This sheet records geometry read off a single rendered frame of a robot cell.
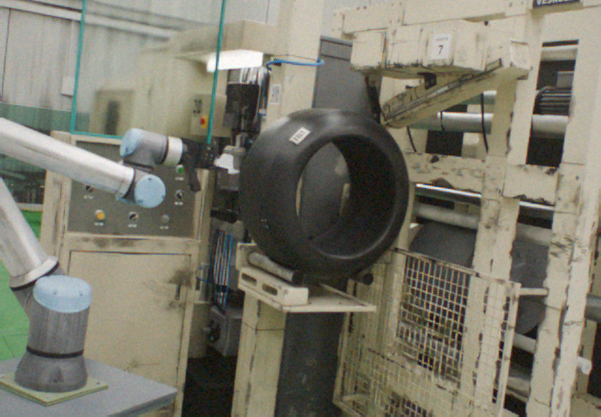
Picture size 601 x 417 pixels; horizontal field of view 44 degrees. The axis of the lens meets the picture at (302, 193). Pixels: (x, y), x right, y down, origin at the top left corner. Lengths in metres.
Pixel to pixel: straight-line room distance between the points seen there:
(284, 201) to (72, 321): 0.74
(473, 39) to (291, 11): 0.72
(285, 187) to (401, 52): 0.65
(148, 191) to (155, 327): 1.04
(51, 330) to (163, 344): 1.06
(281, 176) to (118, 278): 0.89
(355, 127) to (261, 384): 1.08
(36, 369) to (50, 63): 9.69
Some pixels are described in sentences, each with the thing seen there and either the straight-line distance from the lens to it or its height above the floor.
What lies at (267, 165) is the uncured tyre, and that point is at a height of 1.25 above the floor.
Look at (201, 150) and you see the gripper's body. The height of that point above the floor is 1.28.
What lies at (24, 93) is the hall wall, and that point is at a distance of 11.55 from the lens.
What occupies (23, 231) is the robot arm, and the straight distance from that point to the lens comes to 2.21.
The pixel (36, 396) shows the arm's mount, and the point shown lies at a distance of 2.08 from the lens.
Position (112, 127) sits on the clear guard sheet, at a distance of 2.91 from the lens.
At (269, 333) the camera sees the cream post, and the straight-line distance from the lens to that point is 2.89.
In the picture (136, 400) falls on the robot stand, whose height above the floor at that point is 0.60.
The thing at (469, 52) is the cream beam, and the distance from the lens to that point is 2.46.
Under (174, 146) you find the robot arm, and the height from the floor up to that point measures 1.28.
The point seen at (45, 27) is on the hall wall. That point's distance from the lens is 11.65.
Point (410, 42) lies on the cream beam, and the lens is 2.61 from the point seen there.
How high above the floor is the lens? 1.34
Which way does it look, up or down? 4 degrees down
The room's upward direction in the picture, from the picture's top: 7 degrees clockwise
